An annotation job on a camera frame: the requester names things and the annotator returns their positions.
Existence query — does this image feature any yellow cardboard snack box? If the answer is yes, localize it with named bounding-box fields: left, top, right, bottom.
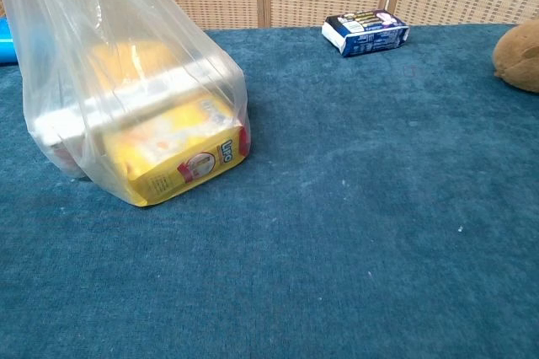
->
left=90, top=40, right=250, bottom=208

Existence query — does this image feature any clear plastic shopping bag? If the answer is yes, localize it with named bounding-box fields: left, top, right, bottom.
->
left=0, top=0, right=253, bottom=208

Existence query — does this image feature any teal blue table mat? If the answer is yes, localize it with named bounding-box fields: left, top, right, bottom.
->
left=0, top=21, right=539, bottom=359

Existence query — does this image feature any blue white tissue pack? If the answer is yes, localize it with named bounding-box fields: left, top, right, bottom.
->
left=321, top=8, right=410, bottom=58

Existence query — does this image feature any brown plush toy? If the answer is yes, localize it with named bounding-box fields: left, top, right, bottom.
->
left=492, top=20, right=539, bottom=94

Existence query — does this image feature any blue pump detergent bottle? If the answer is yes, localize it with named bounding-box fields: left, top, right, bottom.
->
left=0, top=17, right=19, bottom=65

